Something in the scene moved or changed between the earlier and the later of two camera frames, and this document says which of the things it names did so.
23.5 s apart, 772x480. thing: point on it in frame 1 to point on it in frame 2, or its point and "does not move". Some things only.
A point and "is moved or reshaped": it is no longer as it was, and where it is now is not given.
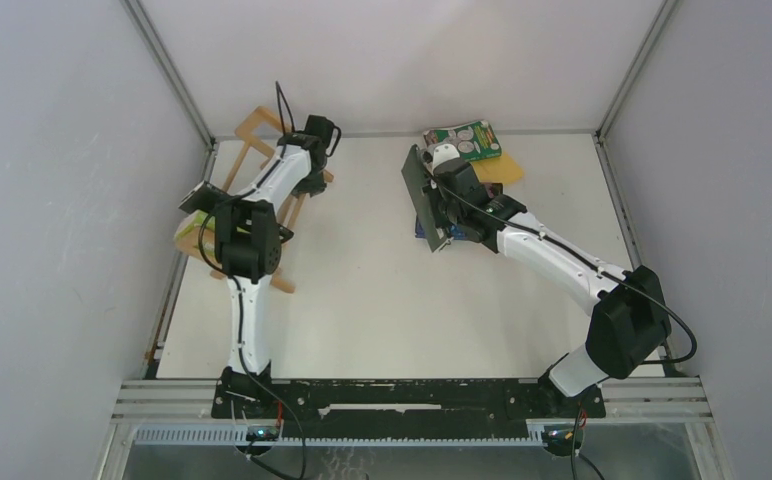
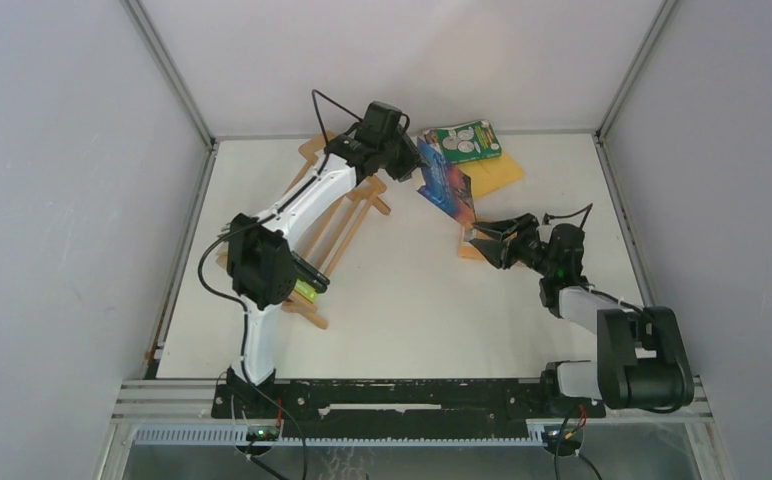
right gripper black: [436, 191] to [499, 253]
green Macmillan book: [476, 140] does not move
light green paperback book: [187, 235] to [306, 290]
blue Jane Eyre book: [456, 232] is moved or reshaped
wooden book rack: [290, 210] to [369, 192]
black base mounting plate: [401, 407] does not move
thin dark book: [206, 198] to [308, 273]
